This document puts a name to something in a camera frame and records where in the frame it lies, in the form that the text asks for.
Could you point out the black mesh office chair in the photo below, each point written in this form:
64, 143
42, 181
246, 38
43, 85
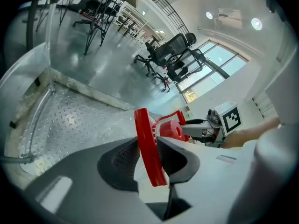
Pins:
168, 50
182, 71

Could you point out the metal platform trolley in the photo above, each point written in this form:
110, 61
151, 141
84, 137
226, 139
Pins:
70, 125

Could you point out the black mezzanine railing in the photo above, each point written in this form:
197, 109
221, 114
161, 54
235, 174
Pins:
168, 6

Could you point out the white ceiling air conditioner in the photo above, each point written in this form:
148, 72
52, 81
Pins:
229, 18

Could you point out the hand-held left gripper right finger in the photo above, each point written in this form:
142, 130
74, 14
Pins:
187, 167

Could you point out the white shelving unit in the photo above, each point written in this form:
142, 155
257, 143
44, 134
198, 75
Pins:
133, 22

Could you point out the glass entrance doors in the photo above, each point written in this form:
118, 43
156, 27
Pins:
217, 66

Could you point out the round ceiling light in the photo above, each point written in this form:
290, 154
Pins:
209, 15
256, 23

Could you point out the black ergonomic chair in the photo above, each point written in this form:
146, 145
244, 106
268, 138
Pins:
98, 4

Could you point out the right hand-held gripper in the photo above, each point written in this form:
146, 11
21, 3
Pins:
230, 118

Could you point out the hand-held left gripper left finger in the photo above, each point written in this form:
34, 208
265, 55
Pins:
105, 169

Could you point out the person's right forearm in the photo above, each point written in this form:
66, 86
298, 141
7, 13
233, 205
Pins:
252, 132

